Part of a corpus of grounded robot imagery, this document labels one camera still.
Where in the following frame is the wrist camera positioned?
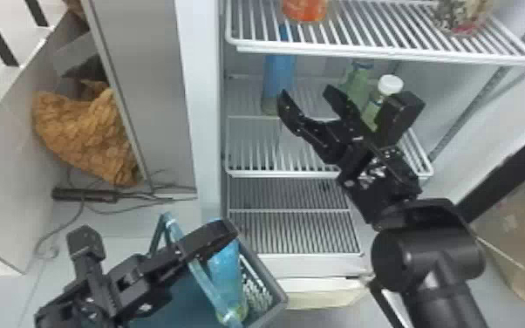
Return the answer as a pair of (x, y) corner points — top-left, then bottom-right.
(371, 90), (426, 148)
(65, 223), (108, 287)

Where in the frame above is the black power strip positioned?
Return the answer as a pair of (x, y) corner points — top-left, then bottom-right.
(51, 186), (120, 204)

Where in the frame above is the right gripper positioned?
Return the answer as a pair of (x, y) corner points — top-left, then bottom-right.
(276, 84), (384, 179)

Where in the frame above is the grey cable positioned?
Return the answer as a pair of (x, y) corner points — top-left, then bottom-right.
(32, 169), (199, 260)

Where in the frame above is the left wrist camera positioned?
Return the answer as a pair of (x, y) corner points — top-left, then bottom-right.
(65, 223), (108, 287)

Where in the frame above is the blue basket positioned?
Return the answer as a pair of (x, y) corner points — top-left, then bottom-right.
(126, 211), (290, 328)

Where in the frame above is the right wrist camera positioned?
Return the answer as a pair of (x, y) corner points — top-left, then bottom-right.
(371, 90), (426, 148)

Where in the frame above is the blue bottle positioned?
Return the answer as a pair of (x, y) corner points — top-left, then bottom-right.
(206, 237), (251, 323)
(260, 24), (297, 117)

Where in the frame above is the orange can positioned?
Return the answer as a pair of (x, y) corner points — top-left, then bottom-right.
(281, 0), (330, 24)

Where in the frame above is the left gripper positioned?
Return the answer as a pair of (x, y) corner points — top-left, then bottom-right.
(106, 218), (240, 320)

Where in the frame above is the green bottle with white cap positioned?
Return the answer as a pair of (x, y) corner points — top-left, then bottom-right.
(359, 73), (405, 133)

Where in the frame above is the white fridge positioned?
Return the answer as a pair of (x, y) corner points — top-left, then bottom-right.
(174, 0), (525, 312)

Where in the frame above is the beige cereal bag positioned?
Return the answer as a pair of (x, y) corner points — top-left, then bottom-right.
(431, 0), (496, 37)

